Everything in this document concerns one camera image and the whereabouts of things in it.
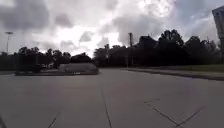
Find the tall building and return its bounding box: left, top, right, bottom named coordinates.
left=211, top=4, right=224, bottom=51

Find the dark pole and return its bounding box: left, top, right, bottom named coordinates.
left=127, top=32, right=134, bottom=68

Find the tall lamp pole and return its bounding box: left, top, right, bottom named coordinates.
left=4, top=31, right=15, bottom=56

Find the grey kerb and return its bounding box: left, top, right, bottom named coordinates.
left=121, top=67, right=224, bottom=82

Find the row of dark trees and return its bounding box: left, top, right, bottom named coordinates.
left=0, top=29, right=224, bottom=73

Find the low grey wall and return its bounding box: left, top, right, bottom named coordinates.
left=58, top=62, right=100, bottom=76

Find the grass strip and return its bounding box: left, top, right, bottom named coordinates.
left=143, top=64, right=224, bottom=74

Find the grey paved plaza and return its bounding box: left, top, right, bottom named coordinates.
left=0, top=68, right=224, bottom=128

